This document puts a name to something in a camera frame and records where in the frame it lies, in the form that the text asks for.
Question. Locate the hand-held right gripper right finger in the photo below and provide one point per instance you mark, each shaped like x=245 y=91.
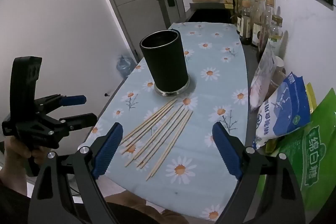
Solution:
x=227 y=150

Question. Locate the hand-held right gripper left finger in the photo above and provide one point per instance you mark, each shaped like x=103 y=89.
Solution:
x=109 y=150

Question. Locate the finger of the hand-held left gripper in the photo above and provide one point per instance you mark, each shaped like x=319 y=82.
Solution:
x=84 y=119
x=74 y=100

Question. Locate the bundle of wooden chopsticks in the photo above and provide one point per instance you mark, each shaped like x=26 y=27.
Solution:
x=160 y=116

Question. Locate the black cylindrical utensil holder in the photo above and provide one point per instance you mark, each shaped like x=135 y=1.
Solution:
x=165 y=64

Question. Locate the person's left forearm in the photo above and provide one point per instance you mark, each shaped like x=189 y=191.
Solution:
x=11 y=203

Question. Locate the person's left hand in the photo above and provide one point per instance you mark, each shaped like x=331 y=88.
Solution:
x=15 y=153

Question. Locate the person's brown clothing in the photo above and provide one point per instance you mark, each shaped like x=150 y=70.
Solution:
x=136 y=203

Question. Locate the daisy print tablecloth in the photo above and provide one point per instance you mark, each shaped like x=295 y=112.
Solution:
x=218 y=82

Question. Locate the white and blue salt bag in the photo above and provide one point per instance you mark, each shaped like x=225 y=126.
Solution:
x=286 y=113

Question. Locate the clear plastic bag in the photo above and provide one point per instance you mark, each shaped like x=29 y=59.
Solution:
x=262 y=82

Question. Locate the brown jar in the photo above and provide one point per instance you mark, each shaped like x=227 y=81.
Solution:
x=277 y=81

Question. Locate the green sugar bag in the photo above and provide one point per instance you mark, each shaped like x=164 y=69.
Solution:
x=315 y=155

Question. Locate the yellow packet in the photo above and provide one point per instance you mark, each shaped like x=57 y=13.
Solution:
x=311 y=98

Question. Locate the row of condiment bottles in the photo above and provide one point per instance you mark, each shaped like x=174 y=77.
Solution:
x=246 y=24

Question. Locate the dark kitchen sink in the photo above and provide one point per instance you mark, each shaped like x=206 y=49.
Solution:
x=207 y=15

